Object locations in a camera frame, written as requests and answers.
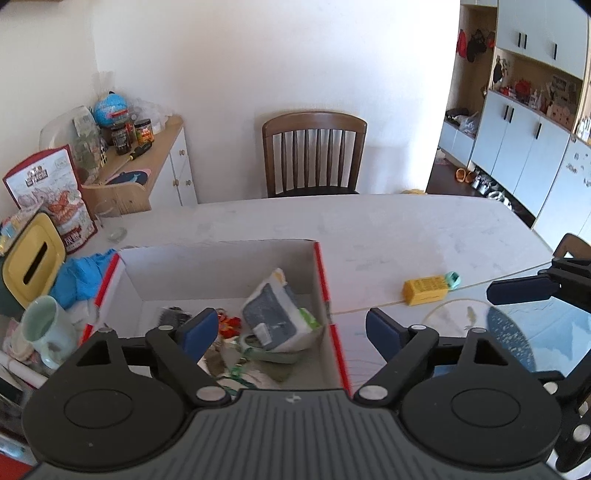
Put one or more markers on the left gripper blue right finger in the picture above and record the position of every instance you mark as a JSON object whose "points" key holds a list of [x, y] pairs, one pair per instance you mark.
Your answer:
{"points": [[387, 335]]}

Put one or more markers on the yellow small carton box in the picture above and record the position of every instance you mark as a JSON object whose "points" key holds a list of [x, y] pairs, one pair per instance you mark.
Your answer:
{"points": [[425, 290]]}

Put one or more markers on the light blue gear device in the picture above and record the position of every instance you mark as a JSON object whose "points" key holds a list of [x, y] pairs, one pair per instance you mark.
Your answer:
{"points": [[251, 349]]}

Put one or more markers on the white wall cabinet unit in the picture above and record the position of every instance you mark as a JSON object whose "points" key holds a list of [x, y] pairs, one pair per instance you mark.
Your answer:
{"points": [[518, 112]]}

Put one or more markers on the red dragon plush toy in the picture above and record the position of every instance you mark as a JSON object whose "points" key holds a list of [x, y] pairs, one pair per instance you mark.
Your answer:
{"points": [[228, 326]]}

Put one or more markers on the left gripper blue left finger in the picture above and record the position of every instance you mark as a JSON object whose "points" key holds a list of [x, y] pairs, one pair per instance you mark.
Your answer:
{"points": [[197, 334]]}

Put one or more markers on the teal round ball toy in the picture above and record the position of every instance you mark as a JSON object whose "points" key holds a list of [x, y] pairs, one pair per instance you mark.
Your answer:
{"points": [[453, 280]]}

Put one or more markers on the dark glass jar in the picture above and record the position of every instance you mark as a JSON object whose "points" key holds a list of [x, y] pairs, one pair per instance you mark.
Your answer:
{"points": [[120, 139]]}

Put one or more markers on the orange label jar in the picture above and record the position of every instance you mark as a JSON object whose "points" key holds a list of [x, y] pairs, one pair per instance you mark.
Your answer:
{"points": [[143, 131]]}

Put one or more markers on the screwdriver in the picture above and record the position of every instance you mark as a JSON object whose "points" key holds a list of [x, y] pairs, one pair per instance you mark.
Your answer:
{"points": [[139, 151]]}

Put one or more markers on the yellow green tissue box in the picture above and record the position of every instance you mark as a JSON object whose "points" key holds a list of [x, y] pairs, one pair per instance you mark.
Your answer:
{"points": [[30, 267]]}

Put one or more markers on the brown wooden chair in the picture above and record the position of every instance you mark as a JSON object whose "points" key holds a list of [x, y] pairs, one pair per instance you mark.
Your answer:
{"points": [[313, 153]]}

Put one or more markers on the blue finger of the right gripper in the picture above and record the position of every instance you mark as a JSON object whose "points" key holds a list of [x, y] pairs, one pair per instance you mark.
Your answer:
{"points": [[522, 290]]}

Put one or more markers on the clear drinking glass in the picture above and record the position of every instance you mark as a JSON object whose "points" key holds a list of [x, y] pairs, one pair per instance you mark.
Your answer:
{"points": [[108, 217]]}

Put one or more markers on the red snack bag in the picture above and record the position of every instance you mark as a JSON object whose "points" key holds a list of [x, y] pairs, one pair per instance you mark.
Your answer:
{"points": [[48, 178]]}

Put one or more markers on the blue globe ball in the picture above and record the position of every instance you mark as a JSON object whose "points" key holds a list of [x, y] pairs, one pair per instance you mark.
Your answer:
{"points": [[106, 109]]}

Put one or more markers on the white patterned tissue pack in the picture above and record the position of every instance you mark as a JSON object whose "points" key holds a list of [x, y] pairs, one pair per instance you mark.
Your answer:
{"points": [[277, 319]]}

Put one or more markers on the white wooden side cabinet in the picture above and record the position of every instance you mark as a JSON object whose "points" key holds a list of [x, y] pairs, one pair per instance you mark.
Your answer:
{"points": [[160, 178]]}

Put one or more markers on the blue cloth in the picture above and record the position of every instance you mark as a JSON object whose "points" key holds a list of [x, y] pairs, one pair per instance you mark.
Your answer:
{"points": [[79, 279]]}

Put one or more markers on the mint green mug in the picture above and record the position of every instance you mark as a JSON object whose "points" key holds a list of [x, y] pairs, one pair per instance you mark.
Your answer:
{"points": [[48, 328]]}

